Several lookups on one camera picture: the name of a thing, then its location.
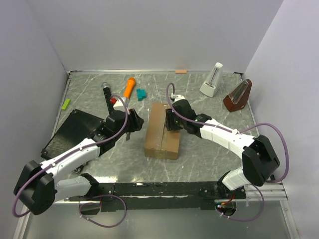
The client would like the brown cardboard express box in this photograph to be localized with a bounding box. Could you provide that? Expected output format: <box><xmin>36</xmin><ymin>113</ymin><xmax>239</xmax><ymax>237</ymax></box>
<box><xmin>144</xmin><ymin>102</ymin><xmax>180</xmax><ymax>160</ymax></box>

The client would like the red black utility knife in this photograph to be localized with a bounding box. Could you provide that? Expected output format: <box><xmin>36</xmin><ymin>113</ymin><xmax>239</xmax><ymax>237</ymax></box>
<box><xmin>126</xmin><ymin>132</ymin><xmax>131</xmax><ymax>141</ymax></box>

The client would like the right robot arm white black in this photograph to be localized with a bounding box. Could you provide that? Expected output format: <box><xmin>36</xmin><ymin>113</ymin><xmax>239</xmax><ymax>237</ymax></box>
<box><xmin>166</xmin><ymin>95</ymin><xmax>280</xmax><ymax>198</ymax></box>

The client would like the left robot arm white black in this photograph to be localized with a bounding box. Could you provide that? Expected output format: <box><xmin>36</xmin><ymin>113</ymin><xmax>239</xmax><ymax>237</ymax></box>
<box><xmin>12</xmin><ymin>109</ymin><xmax>145</xmax><ymax>218</ymax></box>

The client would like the teal plastic block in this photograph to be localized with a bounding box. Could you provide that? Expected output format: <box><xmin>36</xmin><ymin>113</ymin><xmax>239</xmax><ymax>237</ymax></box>
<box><xmin>137</xmin><ymin>89</ymin><xmax>147</xmax><ymax>101</ymax></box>

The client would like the black microphone silver head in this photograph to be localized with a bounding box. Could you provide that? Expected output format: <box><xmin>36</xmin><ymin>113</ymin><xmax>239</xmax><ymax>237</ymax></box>
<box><xmin>101</xmin><ymin>82</ymin><xmax>114</xmax><ymax>114</ymax></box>

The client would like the orange tape piece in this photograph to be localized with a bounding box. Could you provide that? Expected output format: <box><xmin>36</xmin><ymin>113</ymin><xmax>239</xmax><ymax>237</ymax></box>
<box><xmin>175</xmin><ymin>69</ymin><xmax>187</xmax><ymax>74</ymax></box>

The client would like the black speaker case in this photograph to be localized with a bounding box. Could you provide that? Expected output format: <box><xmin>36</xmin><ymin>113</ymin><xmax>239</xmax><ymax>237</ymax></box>
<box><xmin>41</xmin><ymin>109</ymin><xmax>103</xmax><ymax>160</ymax></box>

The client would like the white metronome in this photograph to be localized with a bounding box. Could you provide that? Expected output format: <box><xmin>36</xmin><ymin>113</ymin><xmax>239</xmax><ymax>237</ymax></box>
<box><xmin>200</xmin><ymin>62</ymin><xmax>223</xmax><ymax>98</ymax></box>

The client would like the brown wooden metronome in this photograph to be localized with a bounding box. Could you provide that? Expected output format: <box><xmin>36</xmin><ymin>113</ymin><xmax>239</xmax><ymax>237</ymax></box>
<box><xmin>223</xmin><ymin>79</ymin><xmax>252</xmax><ymax>112</ymax></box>

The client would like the green plastic block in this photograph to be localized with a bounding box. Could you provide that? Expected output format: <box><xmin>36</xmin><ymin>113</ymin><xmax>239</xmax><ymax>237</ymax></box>
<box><xmin>61</xmin><ymin>99</ymin><xmax>71</xmax><ymax>111</ymax></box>

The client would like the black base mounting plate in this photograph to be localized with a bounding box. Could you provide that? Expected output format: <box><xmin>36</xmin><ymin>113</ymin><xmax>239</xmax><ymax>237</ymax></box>
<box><xmin>68</xmin><ymin>181</ymin><xmax>246</xmax><ymax>212</ymax></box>

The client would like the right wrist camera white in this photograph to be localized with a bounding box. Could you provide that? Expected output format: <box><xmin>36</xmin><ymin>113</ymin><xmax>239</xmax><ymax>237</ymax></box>
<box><xmin>170</xmin><ymin>93</ymin><xmax>185</xmax><ymax>103</ymax></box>

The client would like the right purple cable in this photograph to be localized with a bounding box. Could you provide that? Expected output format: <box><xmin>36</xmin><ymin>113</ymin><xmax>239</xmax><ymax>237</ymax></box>
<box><xmin>166</xmin><ymin>83</ymin><xmax>289</xmax><ymax>221</ymax></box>

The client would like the aluminium rail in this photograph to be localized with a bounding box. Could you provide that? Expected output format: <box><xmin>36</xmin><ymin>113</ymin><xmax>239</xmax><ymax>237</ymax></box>
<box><xmin>244</xmin><ymin>183</ymin><xmax>288</xmax><ymax>201</ymax></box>

